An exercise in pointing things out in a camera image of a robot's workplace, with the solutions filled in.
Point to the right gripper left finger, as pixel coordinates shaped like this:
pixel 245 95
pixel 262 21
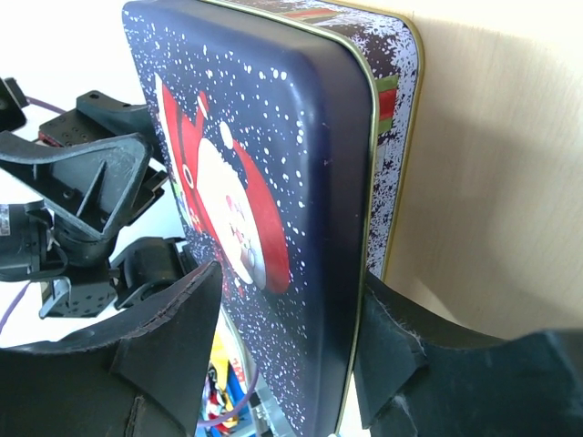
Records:
pixel 138 373

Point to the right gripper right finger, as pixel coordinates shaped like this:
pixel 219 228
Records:
pixel 418 374

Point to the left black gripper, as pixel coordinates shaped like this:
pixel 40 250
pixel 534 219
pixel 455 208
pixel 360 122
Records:
pixel 64 240

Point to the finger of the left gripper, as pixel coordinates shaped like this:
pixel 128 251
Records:
pixel 118 117

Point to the gold tin lid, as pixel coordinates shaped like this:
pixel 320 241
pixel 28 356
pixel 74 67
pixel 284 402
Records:
pixel 266 113

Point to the chocolate tin base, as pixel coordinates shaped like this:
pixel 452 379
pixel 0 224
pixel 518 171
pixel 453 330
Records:
pixel 394 51

